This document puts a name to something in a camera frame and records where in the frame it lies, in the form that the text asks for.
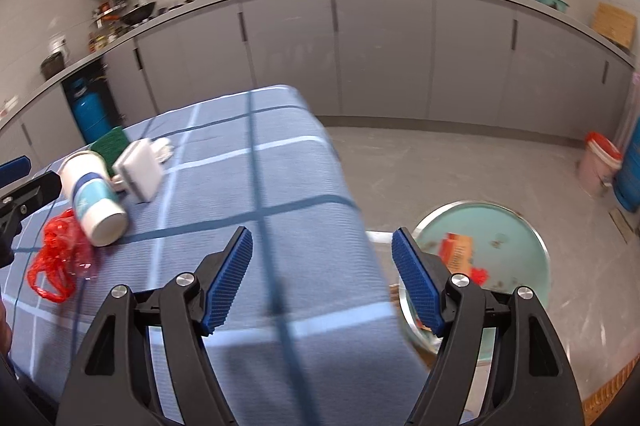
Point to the green scouring pad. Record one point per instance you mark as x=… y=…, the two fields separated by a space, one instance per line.
x=110 y=147

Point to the grey kitchen cabinet run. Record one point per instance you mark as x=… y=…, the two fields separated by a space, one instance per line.
x=513 y=68

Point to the wicker chair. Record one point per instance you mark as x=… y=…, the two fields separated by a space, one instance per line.
x=594 y=406

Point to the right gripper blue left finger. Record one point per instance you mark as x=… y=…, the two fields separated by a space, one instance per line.
x=224 y=274

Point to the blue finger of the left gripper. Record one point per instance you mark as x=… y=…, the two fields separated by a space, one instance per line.
x=14 y=170

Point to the white sponge block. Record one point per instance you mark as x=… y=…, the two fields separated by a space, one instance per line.
x=139 y=170

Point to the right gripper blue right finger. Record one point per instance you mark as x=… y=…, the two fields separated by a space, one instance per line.
x=424 y=276

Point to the teal enamel trash basin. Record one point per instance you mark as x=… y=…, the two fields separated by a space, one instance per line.
x=505 y=244

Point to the blue gas cylinder right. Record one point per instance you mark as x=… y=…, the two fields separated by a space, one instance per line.
x=626 y=185

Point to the blue gas cylinder left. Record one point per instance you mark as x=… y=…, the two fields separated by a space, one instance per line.
x=89 y=112

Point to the wooden cutting board right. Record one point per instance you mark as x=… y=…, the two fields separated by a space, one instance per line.
x=615 y=24

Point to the orange cardboard box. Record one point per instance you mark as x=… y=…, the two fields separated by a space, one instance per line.
x=456 y=251

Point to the blue checked table cloth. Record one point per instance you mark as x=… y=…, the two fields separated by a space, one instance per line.
x=313 y=311

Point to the black wok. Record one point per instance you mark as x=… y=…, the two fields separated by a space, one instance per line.
x=128 y=16

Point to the red mesh net bag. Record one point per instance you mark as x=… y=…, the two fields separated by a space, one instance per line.
x=66 y=255

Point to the teal small basin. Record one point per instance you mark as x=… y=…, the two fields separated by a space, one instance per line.
x=559 y=5

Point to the red plastic bag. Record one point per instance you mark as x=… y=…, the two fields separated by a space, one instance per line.
x=479 y=276

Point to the pink bucket red liner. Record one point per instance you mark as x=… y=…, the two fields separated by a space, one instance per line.
x=599 y=165

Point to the blue gas cylinder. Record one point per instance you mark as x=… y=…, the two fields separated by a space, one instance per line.
x=89 y=112
x=626 y=185

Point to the white blue paper cup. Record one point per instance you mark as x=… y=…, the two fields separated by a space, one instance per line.
x=95 y=204

